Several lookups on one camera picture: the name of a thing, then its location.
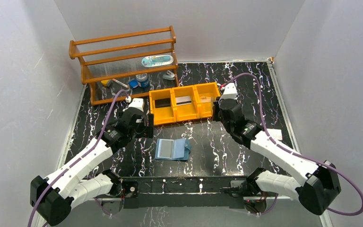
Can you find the small blue box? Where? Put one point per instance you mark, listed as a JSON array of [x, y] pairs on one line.
[[133, 84]]

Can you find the white stapler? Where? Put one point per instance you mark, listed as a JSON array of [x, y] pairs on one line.
[[169, 75]]

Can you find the white blue round tin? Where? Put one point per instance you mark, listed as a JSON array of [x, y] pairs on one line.
[[143, 80]]

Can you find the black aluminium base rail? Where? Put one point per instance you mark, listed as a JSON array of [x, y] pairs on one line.
[[190, 191]]

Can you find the left yellow plastic bin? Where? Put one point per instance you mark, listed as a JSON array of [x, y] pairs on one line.
[[164, 115]]

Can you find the grey striped card in bin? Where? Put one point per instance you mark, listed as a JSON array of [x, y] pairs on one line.
[[183, 100]]

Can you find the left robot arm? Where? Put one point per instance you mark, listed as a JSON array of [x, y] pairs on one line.
[[72, 175]]

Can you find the blue white oval package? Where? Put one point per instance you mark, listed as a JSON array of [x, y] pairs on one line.
[[157, 60]]

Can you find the right yellow plastic bin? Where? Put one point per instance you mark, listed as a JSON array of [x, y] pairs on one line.
[[207, 94]]

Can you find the black card in bin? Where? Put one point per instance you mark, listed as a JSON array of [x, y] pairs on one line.
[[164, 102]]

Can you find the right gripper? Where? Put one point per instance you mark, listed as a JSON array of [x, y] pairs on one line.
[[217, 110]]

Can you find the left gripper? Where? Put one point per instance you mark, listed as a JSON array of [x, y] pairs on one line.
[[147, 126]]

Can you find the white red marker pen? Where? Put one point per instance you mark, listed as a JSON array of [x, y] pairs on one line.
[[121, 83]]

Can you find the wooden shelf rack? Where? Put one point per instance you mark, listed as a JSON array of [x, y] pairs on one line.
[[120, 57]]

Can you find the beige card in bin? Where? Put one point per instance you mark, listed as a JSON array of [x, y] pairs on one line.
[[205, 99]]

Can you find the white rectangular box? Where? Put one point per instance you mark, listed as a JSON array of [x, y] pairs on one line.
[[276, 134]]

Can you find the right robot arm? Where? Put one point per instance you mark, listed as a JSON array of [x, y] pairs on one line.
[[315, 186]]

